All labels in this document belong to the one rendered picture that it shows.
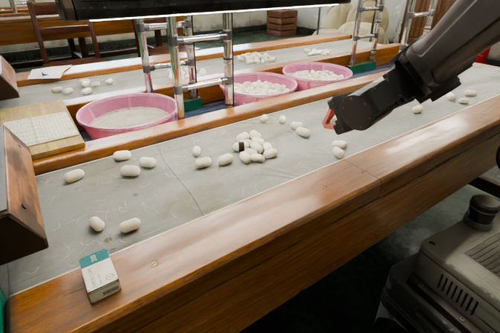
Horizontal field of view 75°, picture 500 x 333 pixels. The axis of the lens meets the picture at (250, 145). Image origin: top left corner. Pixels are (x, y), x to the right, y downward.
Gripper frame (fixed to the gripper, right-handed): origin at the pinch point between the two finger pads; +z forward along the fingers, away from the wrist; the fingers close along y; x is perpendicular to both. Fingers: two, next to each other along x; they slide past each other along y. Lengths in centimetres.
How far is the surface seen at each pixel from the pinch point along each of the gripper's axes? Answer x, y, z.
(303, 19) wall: -261, -424, 411
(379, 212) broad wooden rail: 20.4, -2.9, -1.5
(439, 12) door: -125, -442, 189
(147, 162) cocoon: -5.4, 33.2, 17.5
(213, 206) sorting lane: 7.5, 27.5, 4.5
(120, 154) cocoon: -9.4, 37.0, 22.1
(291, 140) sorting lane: -0.2, -0.4, 14.1
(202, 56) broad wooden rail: -56, -18, 79
